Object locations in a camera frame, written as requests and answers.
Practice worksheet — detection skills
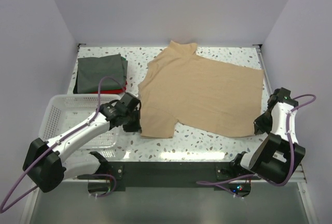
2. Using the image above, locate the aluminium frame rail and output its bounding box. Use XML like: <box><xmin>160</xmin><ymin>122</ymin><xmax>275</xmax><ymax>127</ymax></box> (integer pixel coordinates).
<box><xmin>27</xmin><ymin>179</ymin><xmax>309</xmax><ymax>223</ymax></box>

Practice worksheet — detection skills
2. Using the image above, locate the folded grey t-shirt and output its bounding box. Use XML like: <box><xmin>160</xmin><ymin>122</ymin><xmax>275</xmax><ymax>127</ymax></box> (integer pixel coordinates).
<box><xmin>73</xmin><ymin>54</ymin><xmax>128</xmax><ymax>94</ymax></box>

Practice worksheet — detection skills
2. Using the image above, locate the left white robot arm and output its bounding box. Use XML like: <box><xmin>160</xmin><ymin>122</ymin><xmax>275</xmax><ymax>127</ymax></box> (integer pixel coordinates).
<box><xmin>23</xmin><ymin>93</ymin><xmax>142</xmax><ymax>193</ymax></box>

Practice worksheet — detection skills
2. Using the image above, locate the folded red t-shirt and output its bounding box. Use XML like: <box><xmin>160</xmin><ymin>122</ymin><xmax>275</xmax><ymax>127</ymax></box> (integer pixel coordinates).
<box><xmin>90</xmin><ymin>80</ymin><xmax>128</xmax><ymax>95</ymax></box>

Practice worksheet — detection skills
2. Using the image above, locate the beige t-shirt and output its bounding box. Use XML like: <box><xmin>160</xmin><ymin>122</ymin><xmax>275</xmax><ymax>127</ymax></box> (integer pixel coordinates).
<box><xmin>139</xmin><ymin>41</ymin><xmax>264</xmax><ymax>138</ymax></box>

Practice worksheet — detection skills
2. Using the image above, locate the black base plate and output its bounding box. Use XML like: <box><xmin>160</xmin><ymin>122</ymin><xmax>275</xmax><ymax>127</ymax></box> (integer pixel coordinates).
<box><xmin>77</xmin><ymin>160</ymin><xmax>261</xmax><ymax>196</ymax></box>

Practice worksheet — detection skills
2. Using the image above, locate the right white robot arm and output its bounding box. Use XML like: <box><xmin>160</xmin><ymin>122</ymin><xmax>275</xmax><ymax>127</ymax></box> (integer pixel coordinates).
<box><xmin>230</xmin><ymin>88</ymin><xmax>306</xmax><ymax>186</ymax></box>

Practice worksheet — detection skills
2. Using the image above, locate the white plastic basket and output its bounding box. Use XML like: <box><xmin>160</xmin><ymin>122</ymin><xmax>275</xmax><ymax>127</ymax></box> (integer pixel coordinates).
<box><xmin>38</xmin><ymin>94</ymin><xmax>119</xmax><ymax>150</ymax></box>

